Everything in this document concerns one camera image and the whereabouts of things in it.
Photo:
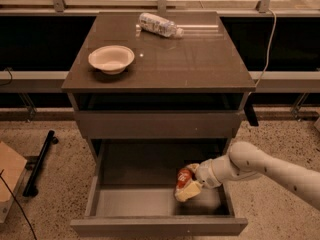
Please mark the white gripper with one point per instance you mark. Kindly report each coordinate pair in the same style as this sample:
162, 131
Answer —
205, 174

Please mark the red coke can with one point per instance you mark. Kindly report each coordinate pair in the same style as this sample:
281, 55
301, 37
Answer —
184, 177

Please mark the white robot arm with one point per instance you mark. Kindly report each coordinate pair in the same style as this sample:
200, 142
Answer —
244, 161

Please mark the open grey middle drawer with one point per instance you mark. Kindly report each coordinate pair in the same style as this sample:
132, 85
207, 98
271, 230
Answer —
132, 194

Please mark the dark grey drawer cabinet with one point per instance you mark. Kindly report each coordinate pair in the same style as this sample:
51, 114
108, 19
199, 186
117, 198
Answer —
200, 72

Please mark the closed grey top drawer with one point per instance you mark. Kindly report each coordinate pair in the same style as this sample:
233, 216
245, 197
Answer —
118, 125

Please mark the white bowl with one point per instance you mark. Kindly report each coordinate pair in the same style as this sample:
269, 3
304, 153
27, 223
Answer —
112, 59

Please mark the clear plastic water bottle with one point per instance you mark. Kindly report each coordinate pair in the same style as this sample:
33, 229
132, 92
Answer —
159, 25

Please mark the black bar on floor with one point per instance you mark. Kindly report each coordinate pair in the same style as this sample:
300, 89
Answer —
31, 189

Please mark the brown cardboard box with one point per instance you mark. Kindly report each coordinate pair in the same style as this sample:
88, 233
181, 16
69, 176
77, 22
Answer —
12, 168

